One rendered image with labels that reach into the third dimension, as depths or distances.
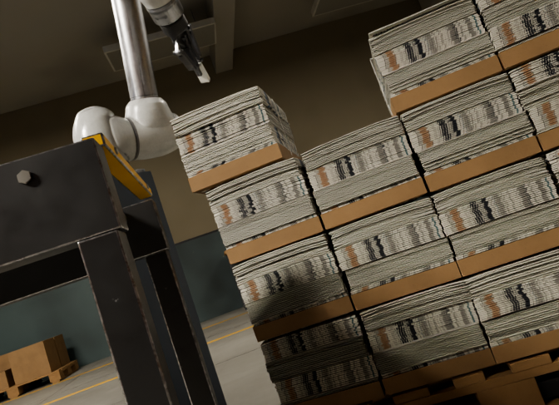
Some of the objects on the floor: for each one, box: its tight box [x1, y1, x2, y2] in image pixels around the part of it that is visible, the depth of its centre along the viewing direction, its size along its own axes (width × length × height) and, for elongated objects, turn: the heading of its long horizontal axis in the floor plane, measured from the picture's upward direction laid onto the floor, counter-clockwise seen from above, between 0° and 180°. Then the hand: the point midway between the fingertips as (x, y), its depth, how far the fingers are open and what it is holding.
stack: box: [205, 51, 559, 405], centre depth 143 cm, size 39×117×83 cm, turn 6°
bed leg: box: [145, 249, 219, 405], centre depth 106 cm, size 6×6×68 cm
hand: (200, 72), depth 151 cm, fingers closed
